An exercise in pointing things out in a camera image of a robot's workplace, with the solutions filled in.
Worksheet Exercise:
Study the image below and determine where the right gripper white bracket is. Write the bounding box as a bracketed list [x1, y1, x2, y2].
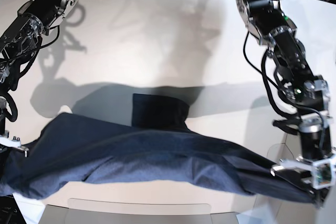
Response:
[1, 130, 29, 157]

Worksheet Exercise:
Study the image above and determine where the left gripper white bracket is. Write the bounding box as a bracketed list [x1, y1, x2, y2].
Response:
[271, 153, 335, 188]

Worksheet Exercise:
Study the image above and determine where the dark blue t-shirt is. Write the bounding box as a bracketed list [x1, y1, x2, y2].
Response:
[1, 94, 314, 204]

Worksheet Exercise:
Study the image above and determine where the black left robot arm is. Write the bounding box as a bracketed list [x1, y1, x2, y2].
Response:
[236, 0, 335, 190]

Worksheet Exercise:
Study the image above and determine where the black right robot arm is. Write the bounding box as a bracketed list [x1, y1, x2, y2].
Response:
[1, 0, 77, 156]

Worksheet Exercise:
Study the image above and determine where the grey front partition panel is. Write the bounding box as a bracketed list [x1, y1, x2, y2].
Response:
[39, 202, 246, 223]

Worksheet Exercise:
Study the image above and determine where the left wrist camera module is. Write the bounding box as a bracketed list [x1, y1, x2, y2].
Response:
[311, 159, 335, 190]

